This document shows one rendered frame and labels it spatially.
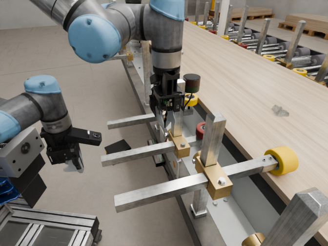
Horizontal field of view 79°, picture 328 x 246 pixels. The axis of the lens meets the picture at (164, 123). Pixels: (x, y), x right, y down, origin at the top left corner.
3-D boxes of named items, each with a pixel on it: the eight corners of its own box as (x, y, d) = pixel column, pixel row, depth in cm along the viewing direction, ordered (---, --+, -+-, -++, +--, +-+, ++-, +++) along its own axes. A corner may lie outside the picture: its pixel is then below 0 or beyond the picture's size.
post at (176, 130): (172, 174, 94) (175, 81, 65) (169, 169, 96) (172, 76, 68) (178, 173, 95) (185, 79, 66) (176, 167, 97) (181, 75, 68)
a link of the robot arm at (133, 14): (83, 6, 39) (137, 8, 37) (105, 0, 48) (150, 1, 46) (91, 47, 44) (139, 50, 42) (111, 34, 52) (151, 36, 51)
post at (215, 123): (194, 224, 74) (214, 119, 45) (190, 215, 76) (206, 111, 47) (202, 221, 74) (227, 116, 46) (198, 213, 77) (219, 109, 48)
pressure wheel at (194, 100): (193, 120, 101) (195, 100, 94) (178, 116, 104) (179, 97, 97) (197, 112, 107) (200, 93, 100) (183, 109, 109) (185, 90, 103)
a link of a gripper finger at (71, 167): (67, 175, 71) (59, 157, 66) (85, 171, 73) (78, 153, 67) (67, 182, 69) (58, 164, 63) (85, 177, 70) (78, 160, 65)
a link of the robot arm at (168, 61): (148, 45, 50) (178, 42, 52) (149, 62, 53) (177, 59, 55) (155, 54, 45) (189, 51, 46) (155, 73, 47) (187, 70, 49)
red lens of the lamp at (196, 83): (186, 87, 66) (187, 81, 65) (180, 80, 71) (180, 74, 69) (202, 85, 68) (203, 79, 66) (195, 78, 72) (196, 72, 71)
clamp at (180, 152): (177, 159, 77) (178, 149, 74) (166, 137, 87) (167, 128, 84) (191, 155, 78) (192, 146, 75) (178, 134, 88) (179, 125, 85)
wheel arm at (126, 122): (108, 131, 94) (107, 124, 92) (108, 127, 97) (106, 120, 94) (193, 115, 104) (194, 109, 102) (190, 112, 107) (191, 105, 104)
